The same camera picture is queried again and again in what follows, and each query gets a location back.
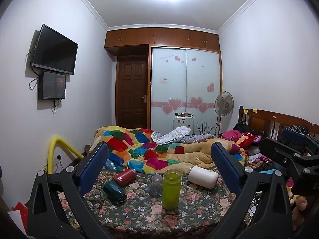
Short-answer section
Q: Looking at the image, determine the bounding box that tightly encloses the black bag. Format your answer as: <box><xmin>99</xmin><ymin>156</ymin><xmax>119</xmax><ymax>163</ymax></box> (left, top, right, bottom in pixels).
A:
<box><xmin>233</xmin><ymin>121</ymin><xmax>253</xmax><ymax>133</ymax></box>

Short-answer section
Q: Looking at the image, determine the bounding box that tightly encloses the green bottle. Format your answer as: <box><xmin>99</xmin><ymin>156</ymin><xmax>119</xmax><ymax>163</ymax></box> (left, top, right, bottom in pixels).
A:
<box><xmin>162</xmin><ymin>169</ymin><xmax>182</xmax><ymax>210</ymax></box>

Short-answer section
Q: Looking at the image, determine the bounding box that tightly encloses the black television cable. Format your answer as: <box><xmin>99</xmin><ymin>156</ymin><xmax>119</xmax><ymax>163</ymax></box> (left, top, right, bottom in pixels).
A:
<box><xmin>25</xmin><ymin>45</ymin><xmax>41</xmax><ymax>90</ymax></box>

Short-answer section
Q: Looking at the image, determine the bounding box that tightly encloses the grey checked quilt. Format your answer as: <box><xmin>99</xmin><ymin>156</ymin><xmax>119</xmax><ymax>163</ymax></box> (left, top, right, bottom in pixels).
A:
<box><xmin>152</xmin><ymin>126</ymin><xmax>217</xmax><ymax>145</ymax></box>

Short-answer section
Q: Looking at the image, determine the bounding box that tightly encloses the colourful patchwork blanket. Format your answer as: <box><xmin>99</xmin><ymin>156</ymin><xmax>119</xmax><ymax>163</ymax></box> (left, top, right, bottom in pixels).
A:
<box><xmin>91</xmin><ymin>126</ymin><xmax>247</xmax><ymax>175</ymax></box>

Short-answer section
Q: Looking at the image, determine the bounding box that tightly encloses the brown wooden door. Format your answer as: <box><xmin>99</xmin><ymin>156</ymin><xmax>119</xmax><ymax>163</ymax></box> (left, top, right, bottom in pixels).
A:
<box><xmin>116</xmin><ymin>54</ymin><xmax>150</xmax><ymax>130</ymax></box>

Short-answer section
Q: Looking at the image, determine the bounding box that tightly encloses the white thermos bottle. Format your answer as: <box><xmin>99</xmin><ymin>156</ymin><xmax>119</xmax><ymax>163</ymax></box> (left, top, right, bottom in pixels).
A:
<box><xmin>187</xmin><ymin>166</ymin><xmax>219</xmax><ymax>189</ymax></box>

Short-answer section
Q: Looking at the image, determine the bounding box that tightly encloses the person's right hand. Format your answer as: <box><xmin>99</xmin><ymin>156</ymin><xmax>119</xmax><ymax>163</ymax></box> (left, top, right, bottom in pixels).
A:
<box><xmin>291</xmin><ymin>195</ymin><xmax>319</xmax><ymax>231</ymax></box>

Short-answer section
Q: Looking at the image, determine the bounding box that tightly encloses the red thermos bottle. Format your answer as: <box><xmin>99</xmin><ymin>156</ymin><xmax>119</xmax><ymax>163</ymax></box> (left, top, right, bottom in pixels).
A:
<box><xmin>113</xmin><ymin>168</ymin><xmax>137</xmax><ymax>186</ymax></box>

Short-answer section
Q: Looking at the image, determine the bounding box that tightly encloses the wooden overhead cabinet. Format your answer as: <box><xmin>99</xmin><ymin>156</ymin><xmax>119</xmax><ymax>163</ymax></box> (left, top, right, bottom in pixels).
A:
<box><xmin>105</xmin><ymin>27</ymin><xmax>220</xmax><ymax>55</ymax></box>

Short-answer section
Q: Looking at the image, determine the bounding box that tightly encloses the polka dot bag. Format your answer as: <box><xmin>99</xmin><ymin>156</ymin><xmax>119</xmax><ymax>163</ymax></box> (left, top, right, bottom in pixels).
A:
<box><xmin>289</xmin><ymin>125</ymin><xmax>309</xmax><ymax>133</ymax></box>

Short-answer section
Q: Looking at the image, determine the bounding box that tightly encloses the red plush toy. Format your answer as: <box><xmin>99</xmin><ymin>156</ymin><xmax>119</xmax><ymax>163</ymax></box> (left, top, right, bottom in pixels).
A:
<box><xmin>235</xmin><ymin>131</ymin><xmax>261</xmax><ymax>150</ymax></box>

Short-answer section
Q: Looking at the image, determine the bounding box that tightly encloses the dried twigs bunch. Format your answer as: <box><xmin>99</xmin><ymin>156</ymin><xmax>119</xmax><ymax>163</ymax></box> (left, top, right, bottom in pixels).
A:
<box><xmin>197</xmin><ymin>121</ymin><xmax>216</xmax><ymax>136</ymax></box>

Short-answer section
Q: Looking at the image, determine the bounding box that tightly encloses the dark green cup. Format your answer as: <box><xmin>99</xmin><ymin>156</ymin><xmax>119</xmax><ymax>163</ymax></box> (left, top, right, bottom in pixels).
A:
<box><xmin>103</xmin><ymin>180</ymin><xmax>127</xmax><ymax>203</ymax></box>

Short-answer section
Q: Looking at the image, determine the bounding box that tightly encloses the small wall monitor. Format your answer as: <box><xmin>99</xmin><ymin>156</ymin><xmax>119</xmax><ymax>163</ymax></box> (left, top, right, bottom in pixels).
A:
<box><xmin>38</xmin><ymin>70</ymin><xmax>66</xmax><ymax>101</ymax></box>

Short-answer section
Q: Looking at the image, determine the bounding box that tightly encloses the yellow plush toy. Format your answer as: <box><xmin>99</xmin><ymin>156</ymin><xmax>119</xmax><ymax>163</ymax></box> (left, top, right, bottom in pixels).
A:
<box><xmin>286</xmin><ymin>178</ymin><xmax>299</xmax><ymax>205</ymax></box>

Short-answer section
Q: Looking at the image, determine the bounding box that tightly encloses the red box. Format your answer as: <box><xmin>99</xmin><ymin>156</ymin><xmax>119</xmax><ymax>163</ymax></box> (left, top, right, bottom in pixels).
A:
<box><xmin>12</xmin><ymin>202</ymin><xmax>30</xmax><ymax>229</ymax></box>

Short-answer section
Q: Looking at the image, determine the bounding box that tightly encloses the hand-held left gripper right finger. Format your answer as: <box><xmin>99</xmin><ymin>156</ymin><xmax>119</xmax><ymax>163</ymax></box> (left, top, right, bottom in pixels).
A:
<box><xmin>211</xmin><ymin>141</ymin><xmax>293</xmax><ymax>239</ymax></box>

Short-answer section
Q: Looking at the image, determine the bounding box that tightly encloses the pink cloth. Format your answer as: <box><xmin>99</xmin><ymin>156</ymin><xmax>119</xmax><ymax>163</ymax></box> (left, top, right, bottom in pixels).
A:
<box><xmin>221</xmin><ymin>129</ymin><xmax>241</xmax><ymax>141</ymax></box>

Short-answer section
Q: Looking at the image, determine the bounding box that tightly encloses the sliding wardrobe with hearts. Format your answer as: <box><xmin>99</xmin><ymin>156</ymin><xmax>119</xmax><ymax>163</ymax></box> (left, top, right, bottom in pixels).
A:
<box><xmin>150</xmin><ymin>45</ymin><xmax>222</xmax><ymax>130</ymax></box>

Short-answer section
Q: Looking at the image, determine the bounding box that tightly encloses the clear glass cup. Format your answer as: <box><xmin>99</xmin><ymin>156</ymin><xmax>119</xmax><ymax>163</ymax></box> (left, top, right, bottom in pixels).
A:
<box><xmin>149</xmin><ymin>174</ymin><xmax>164</xmax><ymax>197</ymax></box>

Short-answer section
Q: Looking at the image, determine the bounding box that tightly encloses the floral tablecloth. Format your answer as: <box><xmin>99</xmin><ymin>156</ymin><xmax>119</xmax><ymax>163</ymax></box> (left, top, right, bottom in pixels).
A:
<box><xmin>56</xmin><ymin>167</ymin><xmax>252</xmax><ymax>232</ymax></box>

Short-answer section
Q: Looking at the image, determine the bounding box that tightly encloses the blue cloth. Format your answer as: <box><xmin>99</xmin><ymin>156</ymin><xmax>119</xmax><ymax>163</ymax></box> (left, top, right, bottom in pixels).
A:
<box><xmin>104</xmin><ymin>159</ymin><xmax>121</xmax><ymax>171</ymax></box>

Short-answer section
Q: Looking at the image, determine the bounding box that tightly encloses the yellow foam pipe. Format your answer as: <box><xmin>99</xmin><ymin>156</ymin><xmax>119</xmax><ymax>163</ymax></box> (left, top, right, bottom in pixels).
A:
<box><xmin>47</xmin><ymin>136</ymin><xmax>85</xmax><ymax>174</ymax></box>

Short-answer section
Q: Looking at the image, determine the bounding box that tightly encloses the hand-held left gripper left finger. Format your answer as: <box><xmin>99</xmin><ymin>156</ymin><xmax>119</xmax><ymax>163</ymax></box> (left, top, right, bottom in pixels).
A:
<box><xmin>26</xmin><ymin>141</ymin><xmax>117</xmax><ymax>239</ymax></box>

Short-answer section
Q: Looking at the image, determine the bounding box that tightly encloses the wall-mounted television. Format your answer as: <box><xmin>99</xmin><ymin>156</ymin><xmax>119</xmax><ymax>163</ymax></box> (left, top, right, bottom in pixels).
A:
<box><xmin>32</xmin><ymin>24</ymin><xmax>79</xmax><ymax>75</ymax></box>

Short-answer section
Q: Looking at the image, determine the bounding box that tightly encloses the standing fan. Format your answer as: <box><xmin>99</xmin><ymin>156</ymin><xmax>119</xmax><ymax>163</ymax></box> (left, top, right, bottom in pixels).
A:
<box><xmin>214</xmin><ymin>91</ymin><xmax>235</xmax><ymax>137</ymax></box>

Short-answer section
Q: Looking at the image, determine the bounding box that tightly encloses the small white cabinet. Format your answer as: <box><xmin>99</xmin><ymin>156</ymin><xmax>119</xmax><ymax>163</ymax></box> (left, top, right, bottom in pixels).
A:
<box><xmin>174</xmin><ymin>116</ymin><xmax>195</xmax><ymax>132</ymax></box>

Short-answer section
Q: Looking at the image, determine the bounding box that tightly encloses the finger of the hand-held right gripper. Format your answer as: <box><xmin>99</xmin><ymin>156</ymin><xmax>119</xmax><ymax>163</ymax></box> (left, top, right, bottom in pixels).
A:
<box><xmin>281</xmin><ymin>129</ymin><xmax>311</xmax><ymax>153</ymax></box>
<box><xmin>259</xmin><ymin>137</ymin><xmax>303</xmax><ymax>170</ymax></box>

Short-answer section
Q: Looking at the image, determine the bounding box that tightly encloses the wooden bed headboard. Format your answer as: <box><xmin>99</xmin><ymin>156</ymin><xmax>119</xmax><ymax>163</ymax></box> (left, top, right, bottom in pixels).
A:
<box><xmin>238</xmin><ymin>106</ymin><xmax>319</xmax><ymax>142</ymax></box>

